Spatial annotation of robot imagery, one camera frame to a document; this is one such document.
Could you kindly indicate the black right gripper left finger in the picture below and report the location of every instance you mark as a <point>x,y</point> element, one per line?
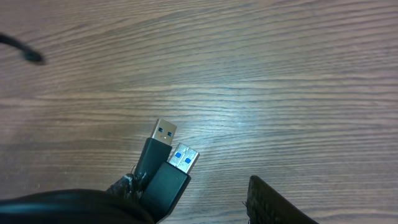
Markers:
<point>129,186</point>

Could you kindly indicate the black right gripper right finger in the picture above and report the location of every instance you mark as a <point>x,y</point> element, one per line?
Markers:
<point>265,205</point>

